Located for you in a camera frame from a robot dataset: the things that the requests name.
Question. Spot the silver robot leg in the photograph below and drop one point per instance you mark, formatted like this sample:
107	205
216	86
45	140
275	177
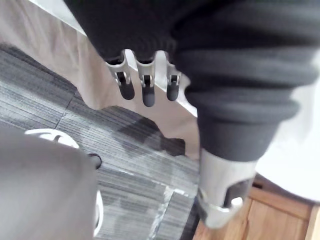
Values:
37	187

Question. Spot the wooden bedside cabinet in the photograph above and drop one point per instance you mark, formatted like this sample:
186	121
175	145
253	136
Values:
275	220

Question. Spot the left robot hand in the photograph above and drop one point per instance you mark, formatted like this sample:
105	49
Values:
225	62

